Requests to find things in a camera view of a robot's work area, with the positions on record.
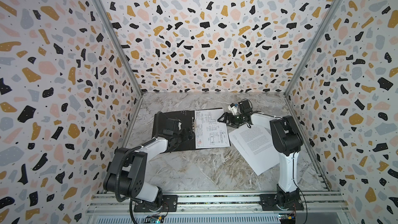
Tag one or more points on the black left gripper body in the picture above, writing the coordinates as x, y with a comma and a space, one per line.
179, 137

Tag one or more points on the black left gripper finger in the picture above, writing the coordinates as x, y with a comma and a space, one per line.
188, 139
187, 131

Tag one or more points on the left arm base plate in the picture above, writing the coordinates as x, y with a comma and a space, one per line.
165, 203

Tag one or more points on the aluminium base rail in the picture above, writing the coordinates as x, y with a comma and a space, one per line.
222, 207

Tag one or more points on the right circuit board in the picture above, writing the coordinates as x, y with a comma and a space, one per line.
287, 218

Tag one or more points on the aluminium corner post right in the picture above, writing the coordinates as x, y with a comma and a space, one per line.
313, 44

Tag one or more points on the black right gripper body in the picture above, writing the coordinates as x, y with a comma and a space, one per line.
229, 117

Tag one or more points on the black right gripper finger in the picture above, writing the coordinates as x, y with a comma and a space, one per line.
234, 124
225, 118

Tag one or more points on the white text paper sheet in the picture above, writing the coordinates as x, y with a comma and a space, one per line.
256, 147

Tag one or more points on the aluminium corner post left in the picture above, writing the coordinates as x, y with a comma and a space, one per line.
117, 45

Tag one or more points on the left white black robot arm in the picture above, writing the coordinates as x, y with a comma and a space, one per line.
126, 173

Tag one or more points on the white drawing paper sheet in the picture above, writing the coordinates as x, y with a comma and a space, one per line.
210, 132

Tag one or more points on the left green circuit board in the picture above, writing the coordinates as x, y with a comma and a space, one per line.
154, 219

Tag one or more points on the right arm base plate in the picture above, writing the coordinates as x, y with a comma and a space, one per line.
281, 202

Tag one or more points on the aluminium corner post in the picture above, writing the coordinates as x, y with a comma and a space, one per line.
313, 44
117, 45

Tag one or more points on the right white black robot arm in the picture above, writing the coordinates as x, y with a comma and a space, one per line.
287, 141

